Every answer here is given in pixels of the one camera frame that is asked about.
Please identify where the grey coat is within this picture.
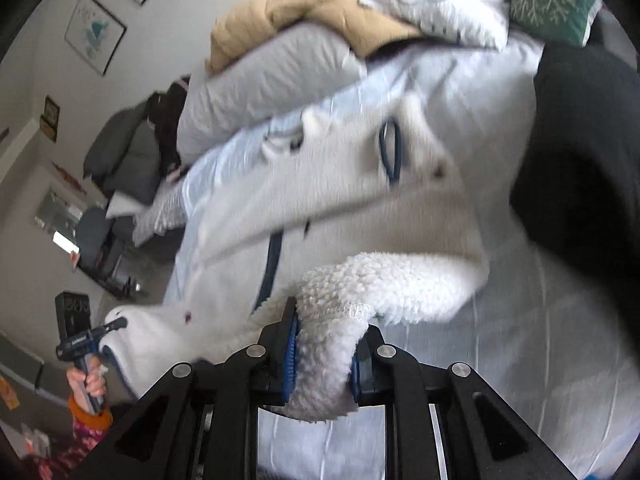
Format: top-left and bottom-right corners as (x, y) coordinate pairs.
(82, 100), (166, 206)

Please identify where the black garment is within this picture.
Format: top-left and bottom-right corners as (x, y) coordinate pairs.
(510, 42), (640, 301)

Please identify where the green leaf-pattern cushion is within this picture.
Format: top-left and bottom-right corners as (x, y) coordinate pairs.
(502, 0), (603, 48)

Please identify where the person's left forearm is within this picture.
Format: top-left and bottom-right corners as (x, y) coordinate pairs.
(30, 394), (117, 480)

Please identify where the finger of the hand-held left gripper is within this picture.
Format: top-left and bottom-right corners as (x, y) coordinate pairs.
(56, 316), (129, 358)

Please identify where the person's left hand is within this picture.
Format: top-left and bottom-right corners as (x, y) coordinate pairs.
(66, 355), (109, 400)

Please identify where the plaid cloth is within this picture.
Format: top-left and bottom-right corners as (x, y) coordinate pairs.
(132, 180), (191, 247)

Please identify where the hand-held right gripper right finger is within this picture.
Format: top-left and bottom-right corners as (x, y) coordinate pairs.
(350, 325), (581, 480)

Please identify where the white printed pillow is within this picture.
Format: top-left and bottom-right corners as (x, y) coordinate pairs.
(357, 0), (521, 51)

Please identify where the framed picture with teal print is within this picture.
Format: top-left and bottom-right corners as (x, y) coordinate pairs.
(64, 0), (127, 77)

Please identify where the grey pillow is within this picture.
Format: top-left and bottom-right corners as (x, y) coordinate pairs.
(177, 24), (368, 161)

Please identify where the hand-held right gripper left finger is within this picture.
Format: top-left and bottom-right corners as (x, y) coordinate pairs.
(82, 296), (301, 480)

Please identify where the dark chair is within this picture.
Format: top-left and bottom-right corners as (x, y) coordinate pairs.
(75, 205), (147, 302)

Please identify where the wall mirror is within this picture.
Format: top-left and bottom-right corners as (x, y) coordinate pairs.
(34, 187), (89, 257)

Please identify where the small dark wall frame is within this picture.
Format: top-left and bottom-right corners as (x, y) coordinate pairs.
(40, 95), (61, 137)

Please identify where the tan quilted blanket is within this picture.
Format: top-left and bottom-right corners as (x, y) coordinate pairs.
(205, 0), (426, 73)

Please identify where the dark garment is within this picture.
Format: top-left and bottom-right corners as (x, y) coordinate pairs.
(147, 75), (193, 181)

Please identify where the white fleece jacket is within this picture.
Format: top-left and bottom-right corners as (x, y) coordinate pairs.
(102, 95), (491, 423)

